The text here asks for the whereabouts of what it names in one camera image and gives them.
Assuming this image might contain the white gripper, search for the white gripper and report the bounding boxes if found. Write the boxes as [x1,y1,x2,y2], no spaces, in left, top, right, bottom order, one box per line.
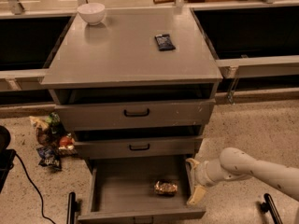
[186,158,222,205]

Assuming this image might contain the orange soda can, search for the orange soda can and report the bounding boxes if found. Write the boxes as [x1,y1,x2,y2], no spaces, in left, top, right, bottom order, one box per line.
[154,180,178,196]

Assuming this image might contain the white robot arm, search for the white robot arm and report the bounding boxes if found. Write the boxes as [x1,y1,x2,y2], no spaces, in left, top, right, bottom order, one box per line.
[186,147,299,205]

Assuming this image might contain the grey middle drawer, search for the grey middle drawer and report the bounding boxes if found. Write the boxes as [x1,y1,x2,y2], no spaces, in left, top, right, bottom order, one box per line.
[75,136,202,160]

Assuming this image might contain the grey top drawer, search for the grey top drawer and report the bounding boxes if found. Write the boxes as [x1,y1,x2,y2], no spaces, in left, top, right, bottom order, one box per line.
[56,100,215,131]

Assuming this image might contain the grey open bottom drawer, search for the grey open bottom drawer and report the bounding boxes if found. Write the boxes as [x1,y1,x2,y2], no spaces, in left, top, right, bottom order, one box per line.
[78,155,206,224]

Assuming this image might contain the grey drawer cabinet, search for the grey drawer cabinet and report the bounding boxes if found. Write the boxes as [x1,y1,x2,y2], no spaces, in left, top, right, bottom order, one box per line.
[40,7,224,224]

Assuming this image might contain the black right base bar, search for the black right base bar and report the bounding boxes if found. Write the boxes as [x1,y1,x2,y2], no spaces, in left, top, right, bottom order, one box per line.
[260,193,283,224]

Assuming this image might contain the black base bar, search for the black base bar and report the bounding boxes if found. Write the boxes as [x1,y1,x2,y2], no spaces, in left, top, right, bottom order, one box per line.
[260,193,283,224]
[66,192,77,224]

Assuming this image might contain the black left base bar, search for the black left base bar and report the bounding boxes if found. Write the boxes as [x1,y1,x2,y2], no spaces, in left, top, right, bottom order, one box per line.
[66,192,77,224]

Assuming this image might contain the red round snack item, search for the red round snack item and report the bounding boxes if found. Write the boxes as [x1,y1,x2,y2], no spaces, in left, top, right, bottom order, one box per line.
[59,135,75,150]

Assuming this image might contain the dark blue snack packet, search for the dark blue snack packet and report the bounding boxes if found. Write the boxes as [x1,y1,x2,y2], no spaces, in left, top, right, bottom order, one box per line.
[155,34,176,51]

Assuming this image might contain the green snack bag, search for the green snack bag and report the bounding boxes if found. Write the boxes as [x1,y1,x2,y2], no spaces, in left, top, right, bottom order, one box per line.
[46,112,61,133]

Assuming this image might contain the brown snack bag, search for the brown snack bag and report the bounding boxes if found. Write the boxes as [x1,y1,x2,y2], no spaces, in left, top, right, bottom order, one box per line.
[36,128,53,146]

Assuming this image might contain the yellow chip bag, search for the yellow chip bag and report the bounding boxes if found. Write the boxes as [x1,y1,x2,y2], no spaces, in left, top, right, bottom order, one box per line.
[29,116,50,131]

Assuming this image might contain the black device on floor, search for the black device on floor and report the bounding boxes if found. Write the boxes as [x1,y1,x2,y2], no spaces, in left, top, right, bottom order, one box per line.
[0,126,16,192]

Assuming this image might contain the white bowl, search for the white bowl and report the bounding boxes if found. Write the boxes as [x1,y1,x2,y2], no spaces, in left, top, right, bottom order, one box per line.
[78,3,106,25]

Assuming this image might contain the black cable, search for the black cable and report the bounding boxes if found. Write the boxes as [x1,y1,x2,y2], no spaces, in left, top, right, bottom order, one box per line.
[15,152,57,224]

